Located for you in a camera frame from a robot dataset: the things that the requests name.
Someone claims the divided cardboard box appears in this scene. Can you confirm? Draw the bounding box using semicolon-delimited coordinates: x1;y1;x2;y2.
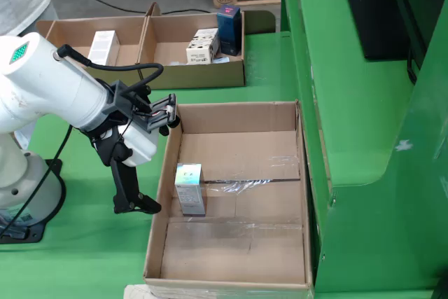
36;1;246;90

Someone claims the dark blue product box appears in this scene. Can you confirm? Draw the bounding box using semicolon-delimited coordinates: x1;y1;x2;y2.
216;4;243;57

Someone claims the large open cardboard tray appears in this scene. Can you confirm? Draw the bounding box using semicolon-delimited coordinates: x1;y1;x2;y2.
142;100;315;293

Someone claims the green machine housing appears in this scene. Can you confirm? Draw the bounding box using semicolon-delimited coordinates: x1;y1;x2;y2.
279;0;448;299

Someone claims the black monitor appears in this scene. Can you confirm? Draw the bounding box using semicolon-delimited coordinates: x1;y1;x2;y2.
337;0;430;62

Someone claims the long black arm cable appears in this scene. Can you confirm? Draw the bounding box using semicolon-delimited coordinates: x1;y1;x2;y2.
0;125;74;237

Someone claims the holographic silver product box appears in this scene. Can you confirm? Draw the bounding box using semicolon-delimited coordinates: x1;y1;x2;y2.
174;162;207;218

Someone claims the black monitor cable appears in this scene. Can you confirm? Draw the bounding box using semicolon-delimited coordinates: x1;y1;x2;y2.
405;46;420;85

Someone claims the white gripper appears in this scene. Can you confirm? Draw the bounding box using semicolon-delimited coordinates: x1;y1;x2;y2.
90;121;162;215

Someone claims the white cow print box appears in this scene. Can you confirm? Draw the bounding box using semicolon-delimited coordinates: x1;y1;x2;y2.
185;27;221;66

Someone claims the short black plugged cable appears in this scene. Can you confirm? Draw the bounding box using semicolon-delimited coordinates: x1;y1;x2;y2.
57;44;165;95

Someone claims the tall white carton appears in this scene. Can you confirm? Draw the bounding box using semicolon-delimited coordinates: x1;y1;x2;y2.
87;29;121;67

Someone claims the plastic wrapped cardboard sheet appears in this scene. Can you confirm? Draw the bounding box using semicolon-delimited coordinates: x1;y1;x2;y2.
122;283;314;299

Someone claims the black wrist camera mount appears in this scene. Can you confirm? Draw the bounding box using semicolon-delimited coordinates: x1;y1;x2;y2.
104;81;181;138

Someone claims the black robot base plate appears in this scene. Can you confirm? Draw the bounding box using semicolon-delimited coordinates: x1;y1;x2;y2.
0;158;67;244

